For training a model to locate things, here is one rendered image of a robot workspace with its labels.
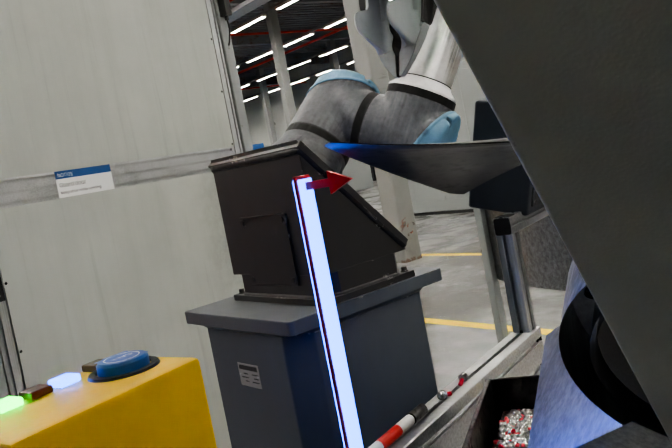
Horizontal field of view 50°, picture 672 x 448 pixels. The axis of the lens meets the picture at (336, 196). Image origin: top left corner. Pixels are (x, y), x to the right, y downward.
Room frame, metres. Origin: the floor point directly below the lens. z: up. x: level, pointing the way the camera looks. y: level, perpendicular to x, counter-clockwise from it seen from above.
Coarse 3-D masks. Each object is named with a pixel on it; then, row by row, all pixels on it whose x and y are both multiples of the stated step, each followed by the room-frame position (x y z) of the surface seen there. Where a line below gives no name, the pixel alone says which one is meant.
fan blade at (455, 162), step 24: (336, 144) 0.61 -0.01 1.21; (360, 144) 0.59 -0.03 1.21; (384, 144) 0.59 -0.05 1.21; (408, 144) 0.58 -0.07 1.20; (432, 144) 0.57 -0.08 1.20; (456, 144) 0.56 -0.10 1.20; (480, 144) 0.56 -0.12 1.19; (504, 144) 0.55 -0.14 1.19; (384, 168) 0.70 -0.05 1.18; (408, 168) 0.70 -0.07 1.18; (432, 168) 0.70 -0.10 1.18; (456, 168) 0.70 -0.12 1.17; (480, 168) 0.71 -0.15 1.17; (504, 168) 0.71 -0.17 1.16; (456, 192) 0.77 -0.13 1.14
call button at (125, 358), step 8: (128, 352) 0.57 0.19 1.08; (136, 352) 0.56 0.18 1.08; (144, 352) 0.55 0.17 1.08; (104, 360) 0.55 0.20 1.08; (112, 360) 0.55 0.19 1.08; (120, 360) 0.54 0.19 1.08; (128, 360) 0.54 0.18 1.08; (136, 360) 0.54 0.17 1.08; (144, 360) 0.55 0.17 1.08; (96, 368) 0.54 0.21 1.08; (104, 368) 0.54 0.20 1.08; (112, 368) 0.53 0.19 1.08; (120, 368) 0.53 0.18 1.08; (128, 368) 0.54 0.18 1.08; (136, 368) 0.54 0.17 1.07; (104, 376) 0.54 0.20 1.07
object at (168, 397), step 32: (96, 384) 0.52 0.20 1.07; (128, 384) 0.51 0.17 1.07; (160, 384) 0.52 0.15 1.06; (192, 384) 0.54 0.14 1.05; (0, 416) 0.49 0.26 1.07; (32, 416) 0.47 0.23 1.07; (64, 416) 0.46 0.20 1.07; (96, 416) 0.47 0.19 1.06; (128, 416) 0.49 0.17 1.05; (160, 416) 0.51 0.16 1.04; (192, 416) 0.54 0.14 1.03
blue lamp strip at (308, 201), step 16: (304, 192) 0.74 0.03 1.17; (304, 208) 0.74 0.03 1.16; (320, 240) 0.75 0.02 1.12; (320, 256) 0.75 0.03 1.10; (320, 272) 0.74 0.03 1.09; (320, 288) 0.74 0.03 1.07; (336, 320) 0.75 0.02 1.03; (336, 336) 0.75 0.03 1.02; (336, 352) 0.74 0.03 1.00; (336, 368) 0.74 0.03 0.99; (352, 400) 0.75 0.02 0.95; (352, 416) 0.75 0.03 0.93; (352, 432) 0.74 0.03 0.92
